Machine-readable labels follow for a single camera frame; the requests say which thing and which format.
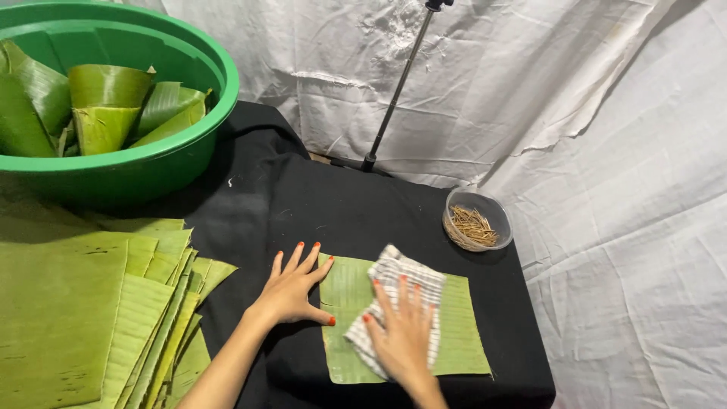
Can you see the black tablecloth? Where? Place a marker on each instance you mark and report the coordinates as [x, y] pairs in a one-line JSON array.
[[341, 210]]

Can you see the white checkered cloth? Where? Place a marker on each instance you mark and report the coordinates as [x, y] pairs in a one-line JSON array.
[[397, 267]]

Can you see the yellowish banana leaf cone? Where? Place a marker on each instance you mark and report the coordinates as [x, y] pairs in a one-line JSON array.
[[102, 130]]

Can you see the wide banana leaf cone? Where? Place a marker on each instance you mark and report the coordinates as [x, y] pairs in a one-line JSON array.
[[108, 85]]

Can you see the clear plastic container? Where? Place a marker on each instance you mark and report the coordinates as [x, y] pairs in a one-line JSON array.
[[494, 213]]

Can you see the striped banana leaf cone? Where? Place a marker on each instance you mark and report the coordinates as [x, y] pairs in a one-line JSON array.
[[164, 102]]

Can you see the person's right hand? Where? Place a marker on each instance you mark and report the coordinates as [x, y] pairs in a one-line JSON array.
[[406, 346]]

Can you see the pile of wooden sticks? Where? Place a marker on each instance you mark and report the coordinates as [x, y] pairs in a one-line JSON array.
[[473, 227]]

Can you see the stack of banana leaf sheets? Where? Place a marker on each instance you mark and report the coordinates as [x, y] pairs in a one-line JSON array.
[[74, 318]]

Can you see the black metal stand pole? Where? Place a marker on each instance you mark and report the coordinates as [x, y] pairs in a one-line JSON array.
[[397, 91]]

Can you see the white fabric backdrop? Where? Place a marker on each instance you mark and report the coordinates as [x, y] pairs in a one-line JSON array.
[[596, 142]]

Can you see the narrow light banana leaf cone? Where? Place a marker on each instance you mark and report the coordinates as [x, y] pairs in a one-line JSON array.
[[176, 125]]

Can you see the square banana leaf piece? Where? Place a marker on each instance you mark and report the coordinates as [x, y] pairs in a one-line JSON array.
[[463, 335]]

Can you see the large dark folded banana leaf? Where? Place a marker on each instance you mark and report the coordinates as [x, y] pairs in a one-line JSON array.
[[28, 102]]

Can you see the person's left hand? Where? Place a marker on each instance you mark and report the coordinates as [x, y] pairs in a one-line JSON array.
[[287, 298]]

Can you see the green plastic basin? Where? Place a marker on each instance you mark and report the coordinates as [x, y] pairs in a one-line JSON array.
[[113, 173]]

